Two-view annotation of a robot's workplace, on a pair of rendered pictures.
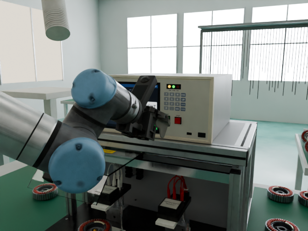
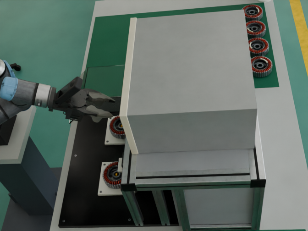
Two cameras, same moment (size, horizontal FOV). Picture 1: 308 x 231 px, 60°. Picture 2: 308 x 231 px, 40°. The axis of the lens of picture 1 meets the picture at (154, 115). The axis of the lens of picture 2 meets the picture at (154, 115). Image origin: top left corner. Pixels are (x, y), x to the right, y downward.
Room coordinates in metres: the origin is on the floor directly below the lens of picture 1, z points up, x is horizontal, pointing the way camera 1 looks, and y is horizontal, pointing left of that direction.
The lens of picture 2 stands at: (0.72, -0.97, 2.27)
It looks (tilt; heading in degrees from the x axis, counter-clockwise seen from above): 51 degrees down; 78
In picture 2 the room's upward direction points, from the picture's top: 13 degrees counter-clockwise
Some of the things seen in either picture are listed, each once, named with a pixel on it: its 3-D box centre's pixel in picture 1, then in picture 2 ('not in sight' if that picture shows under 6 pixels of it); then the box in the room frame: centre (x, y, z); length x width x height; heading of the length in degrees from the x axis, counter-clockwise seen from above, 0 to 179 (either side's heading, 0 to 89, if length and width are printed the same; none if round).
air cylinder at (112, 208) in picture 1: (118, 211); not in sight; (0.94, 0.14, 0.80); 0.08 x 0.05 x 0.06; 66
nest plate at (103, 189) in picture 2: not in sight; (118, 178); (0.71, -0.02, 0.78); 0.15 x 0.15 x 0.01; 66
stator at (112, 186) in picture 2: not in sight; (116, 174); (0.71, -0.02, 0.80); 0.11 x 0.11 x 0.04
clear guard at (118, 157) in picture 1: (95, 165); (112, 92); (0.81, 0.19, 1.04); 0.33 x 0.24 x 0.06; 156
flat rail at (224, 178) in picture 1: (140, 163); not in sight; (0.85, 0.05, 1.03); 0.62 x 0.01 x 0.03; 66
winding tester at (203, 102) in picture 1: (167, 100); (189, 79); (1.05, -0.06, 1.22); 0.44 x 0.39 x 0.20; 66
